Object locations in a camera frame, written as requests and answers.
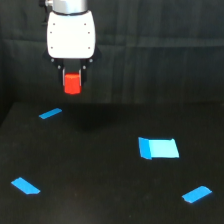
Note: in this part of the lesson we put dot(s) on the black backdrop curtain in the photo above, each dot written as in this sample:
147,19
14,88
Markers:
153,51

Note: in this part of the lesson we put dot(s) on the blue tape strip bottom right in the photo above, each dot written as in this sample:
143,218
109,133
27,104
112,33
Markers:
196,194

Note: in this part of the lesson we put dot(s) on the blue tape strip bottom left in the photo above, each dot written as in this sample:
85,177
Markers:
25,186

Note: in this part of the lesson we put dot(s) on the light blue paper square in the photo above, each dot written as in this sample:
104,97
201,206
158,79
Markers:
150,148

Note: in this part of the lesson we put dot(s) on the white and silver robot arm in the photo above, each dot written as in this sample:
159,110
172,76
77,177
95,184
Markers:
66,7

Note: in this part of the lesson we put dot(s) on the red hexagonal block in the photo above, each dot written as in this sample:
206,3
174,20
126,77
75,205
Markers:
72,83

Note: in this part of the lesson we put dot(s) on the blue tape strip top left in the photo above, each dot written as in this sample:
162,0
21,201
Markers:
50,113

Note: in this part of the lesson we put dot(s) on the blue tape strip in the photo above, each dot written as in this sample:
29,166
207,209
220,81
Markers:
25,186
50,113
196,194

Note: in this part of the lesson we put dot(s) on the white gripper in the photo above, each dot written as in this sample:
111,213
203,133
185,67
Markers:
71,37

